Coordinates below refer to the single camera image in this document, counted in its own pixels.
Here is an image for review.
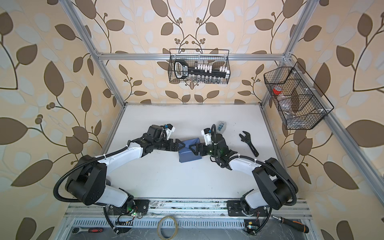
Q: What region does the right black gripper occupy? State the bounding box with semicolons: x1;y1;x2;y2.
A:
189;141;220;159

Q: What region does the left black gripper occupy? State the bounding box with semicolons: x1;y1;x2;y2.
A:
152;137;186;152

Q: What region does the light blue wrapping paper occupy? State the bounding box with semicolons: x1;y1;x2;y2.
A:
179;138;202;163

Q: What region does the grey tape dispenser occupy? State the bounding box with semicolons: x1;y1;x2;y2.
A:
216;121;227;134

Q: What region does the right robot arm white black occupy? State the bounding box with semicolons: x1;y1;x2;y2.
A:
189;134;298;212

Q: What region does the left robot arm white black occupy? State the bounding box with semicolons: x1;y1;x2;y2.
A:
53;124;185;207

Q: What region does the black adjustable wrench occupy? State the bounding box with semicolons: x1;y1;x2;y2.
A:
239;131;259;158

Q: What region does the black socket set holder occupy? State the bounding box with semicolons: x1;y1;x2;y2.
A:
173;60;231;81

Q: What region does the clear tape roll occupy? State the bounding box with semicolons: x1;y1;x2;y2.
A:
157;216;179;240

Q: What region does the orange black screwdriver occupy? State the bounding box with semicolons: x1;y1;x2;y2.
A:
276;217;309;234

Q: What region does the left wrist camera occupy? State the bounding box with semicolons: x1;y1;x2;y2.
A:
164;124;176;140

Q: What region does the aluminium mounting rail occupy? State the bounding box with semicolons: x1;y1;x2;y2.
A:
65;198;313;220

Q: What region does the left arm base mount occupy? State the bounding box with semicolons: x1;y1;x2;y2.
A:
107;199;150;216

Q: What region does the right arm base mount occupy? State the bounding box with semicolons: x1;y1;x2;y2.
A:
227;200;268;217

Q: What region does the back black wire basket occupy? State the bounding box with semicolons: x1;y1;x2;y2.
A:
168;48;231;85

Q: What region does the black wire basket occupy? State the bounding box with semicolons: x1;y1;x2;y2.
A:
264;62;334;130
168;48;231;85

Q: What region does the right black wire basket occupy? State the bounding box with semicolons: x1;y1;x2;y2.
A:
264;62;334;130

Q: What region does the ratchet wrench red handle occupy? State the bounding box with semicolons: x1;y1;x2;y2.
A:
72;227;104;235

